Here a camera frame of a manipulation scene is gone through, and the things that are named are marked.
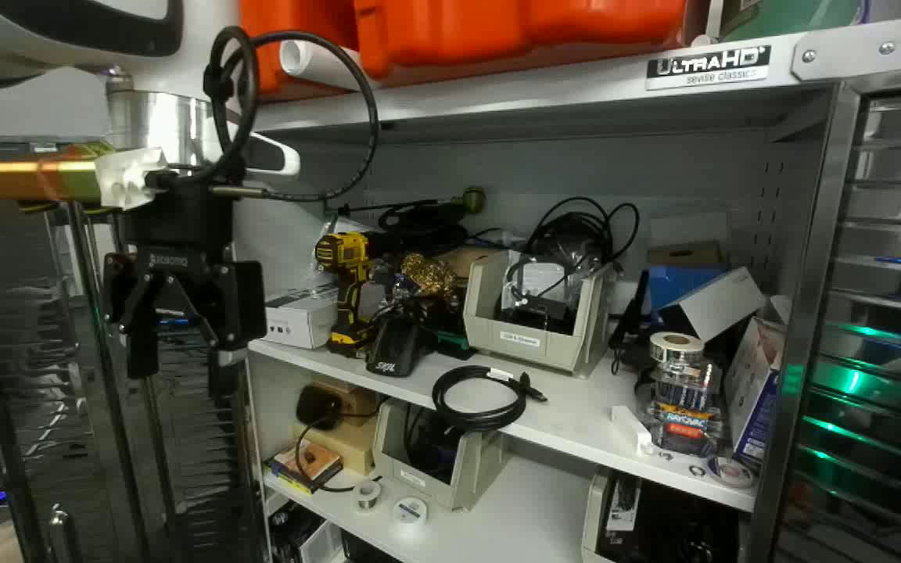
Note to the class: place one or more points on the small white box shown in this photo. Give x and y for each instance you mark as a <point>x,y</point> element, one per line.
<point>299,316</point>

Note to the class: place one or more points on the white label roll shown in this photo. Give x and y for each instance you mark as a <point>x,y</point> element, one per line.
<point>678,350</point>

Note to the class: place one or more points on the black battery charger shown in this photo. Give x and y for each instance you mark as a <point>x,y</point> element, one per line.
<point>395,350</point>

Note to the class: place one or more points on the beige storage box with label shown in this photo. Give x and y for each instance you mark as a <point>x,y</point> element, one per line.
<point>533,344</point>

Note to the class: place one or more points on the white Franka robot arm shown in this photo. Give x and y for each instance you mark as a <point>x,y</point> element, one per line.
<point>157,125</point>

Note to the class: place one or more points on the large orange plastic case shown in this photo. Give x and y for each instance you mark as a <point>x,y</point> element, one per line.
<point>470,25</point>

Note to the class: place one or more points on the orange black circuit board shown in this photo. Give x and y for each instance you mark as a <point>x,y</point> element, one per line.
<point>309,471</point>

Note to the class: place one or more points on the small orange plastic case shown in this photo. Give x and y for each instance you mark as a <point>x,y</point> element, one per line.
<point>295,20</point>

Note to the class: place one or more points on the small grey tape roll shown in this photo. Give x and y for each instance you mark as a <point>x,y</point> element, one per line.
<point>368,495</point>

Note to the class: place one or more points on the battery pack in blister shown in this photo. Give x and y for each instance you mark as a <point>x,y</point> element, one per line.
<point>682,410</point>

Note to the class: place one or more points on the blue box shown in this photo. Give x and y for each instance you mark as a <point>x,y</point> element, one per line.
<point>679,285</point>

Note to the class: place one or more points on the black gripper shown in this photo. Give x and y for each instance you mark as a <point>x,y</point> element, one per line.
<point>190,223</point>

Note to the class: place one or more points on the black tool with green tip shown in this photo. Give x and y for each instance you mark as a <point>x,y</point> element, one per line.
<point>424,220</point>

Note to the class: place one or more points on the grey metal shelf unit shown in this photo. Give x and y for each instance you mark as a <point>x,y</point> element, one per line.
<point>576,98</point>

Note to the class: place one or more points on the brown cardboard box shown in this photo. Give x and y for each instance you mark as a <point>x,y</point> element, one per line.
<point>352,443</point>

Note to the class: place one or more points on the white folded carton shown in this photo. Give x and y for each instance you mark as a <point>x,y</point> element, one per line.
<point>722,301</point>

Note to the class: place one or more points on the white tube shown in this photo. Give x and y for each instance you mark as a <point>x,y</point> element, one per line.
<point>321,63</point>

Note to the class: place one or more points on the printed white carton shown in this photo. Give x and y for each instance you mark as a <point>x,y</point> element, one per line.
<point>752,387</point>

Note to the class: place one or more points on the dark glass door rack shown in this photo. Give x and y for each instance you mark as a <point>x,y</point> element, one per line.
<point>33,365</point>

